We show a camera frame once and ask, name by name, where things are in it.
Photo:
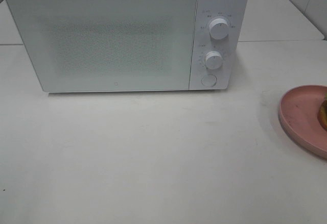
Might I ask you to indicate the round white door button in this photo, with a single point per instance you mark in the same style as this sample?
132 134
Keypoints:
209 80

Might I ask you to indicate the white microwave door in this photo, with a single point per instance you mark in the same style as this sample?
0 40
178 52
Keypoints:
107 45

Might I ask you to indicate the pink round plate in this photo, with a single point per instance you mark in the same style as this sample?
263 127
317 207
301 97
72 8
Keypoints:
298 114

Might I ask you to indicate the burger with lettuce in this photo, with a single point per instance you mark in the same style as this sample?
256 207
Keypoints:
321 115

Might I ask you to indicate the lower white timer knob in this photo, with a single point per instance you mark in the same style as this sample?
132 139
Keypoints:
213 60

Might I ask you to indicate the upper white power knob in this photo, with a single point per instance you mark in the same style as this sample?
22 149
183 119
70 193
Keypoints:
218 28

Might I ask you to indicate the white microwave oven body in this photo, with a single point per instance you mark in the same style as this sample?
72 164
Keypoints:
129 45

